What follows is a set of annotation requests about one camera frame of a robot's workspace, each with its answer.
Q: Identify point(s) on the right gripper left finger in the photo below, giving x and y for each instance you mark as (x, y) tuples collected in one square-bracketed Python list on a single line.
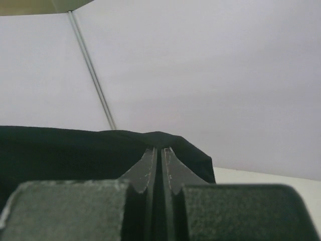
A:
[(141, 175)]

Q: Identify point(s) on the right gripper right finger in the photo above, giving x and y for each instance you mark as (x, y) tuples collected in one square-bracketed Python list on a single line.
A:
[(178, 174)]

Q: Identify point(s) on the black t shirt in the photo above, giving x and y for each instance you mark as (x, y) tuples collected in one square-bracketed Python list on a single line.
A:
[(61, 184)]

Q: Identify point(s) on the left aluminium frame post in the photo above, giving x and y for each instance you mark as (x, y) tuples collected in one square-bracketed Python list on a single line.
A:
[(91, 69)]

